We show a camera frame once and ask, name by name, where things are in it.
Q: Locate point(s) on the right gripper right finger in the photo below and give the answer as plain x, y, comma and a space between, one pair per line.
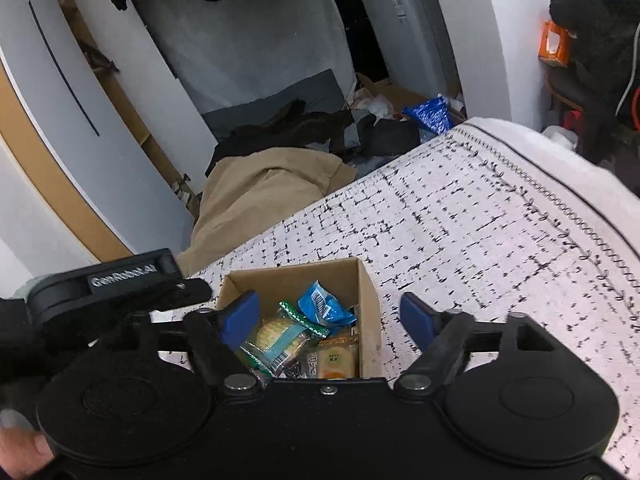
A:
441, 337

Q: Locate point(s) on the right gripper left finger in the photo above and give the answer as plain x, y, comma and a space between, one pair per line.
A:
216, 337

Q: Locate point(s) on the black white cookie pack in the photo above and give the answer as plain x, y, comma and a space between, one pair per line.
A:
280, 341

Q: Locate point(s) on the light blue snack packet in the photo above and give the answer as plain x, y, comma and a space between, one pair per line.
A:
322, 308

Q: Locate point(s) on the person's left hand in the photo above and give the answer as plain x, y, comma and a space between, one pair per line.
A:
23, 450

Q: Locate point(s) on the orange yellow bread packet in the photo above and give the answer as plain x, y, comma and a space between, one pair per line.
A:
338, 360

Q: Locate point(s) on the patterned white bed blanket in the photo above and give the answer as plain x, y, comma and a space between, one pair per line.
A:
491, 218

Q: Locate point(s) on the tan brown coat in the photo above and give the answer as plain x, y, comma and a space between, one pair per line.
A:
245, 196

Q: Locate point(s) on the blue foil bag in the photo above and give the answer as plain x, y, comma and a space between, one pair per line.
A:
432, 115

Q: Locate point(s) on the brown flat cardboard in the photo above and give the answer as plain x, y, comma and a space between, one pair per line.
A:
401, 98

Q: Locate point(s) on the grey white appliance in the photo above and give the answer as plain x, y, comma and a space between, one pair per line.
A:
415, 45

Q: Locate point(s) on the orange tissue box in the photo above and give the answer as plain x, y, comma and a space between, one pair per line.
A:
554, 48

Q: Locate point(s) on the black fuzzy garment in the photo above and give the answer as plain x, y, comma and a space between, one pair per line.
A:
605, 51

